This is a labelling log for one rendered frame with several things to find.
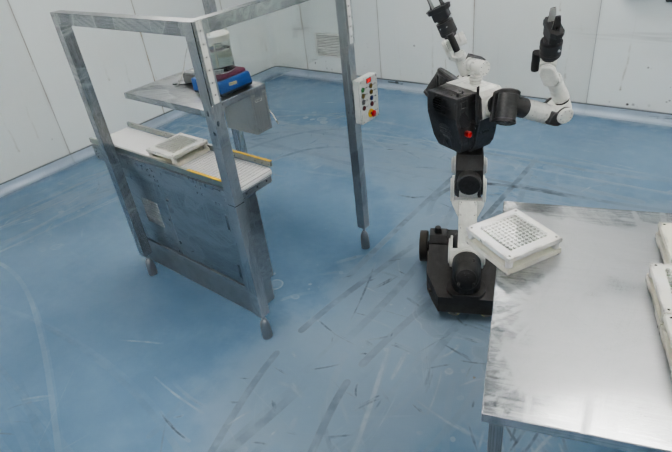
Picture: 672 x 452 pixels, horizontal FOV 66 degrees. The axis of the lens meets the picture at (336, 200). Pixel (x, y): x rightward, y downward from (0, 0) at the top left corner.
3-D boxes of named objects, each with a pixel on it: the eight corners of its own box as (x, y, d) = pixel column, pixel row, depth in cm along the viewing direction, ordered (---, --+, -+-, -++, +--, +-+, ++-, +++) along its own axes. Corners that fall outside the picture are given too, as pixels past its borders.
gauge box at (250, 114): (272, 127, 257) (265, 89, 247) (257, 135, 251) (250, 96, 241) (242, 120, 270) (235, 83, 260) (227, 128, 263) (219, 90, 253)
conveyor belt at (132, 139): (272, 176, 268) (271, 168, 266) (237, 198, 252) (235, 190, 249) (128, 133, 345) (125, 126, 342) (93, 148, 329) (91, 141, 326)
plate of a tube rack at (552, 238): (562, 242, 187) (563, 237, 186) (508, 264, 180) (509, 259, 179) (515, 212, 207) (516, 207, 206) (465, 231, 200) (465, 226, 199)
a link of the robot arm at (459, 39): (457, 20, 263) (466, 40, 267) (438, 31, 266) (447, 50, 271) (460, 25, 253) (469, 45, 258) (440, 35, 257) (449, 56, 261)
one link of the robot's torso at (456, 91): (466, 167, 237) (468, 93, 219) (419, 145, 263) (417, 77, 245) (512, 148, 249) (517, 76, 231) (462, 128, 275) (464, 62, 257)
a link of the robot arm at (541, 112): (563, 132, 237) (525, 123, 228) (547, 119, 247) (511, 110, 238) (577, 110, 231) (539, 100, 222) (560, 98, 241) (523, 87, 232)
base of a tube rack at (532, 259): (560, 253, 190) (561, 247, 189) (507, 275, 182) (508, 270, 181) (514, 222, 210) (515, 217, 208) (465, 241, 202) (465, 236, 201)
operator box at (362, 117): (379, 114, 310) (376, 72, 297) (363, 125, 299) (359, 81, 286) (371, 113, 314) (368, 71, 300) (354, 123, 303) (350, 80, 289)
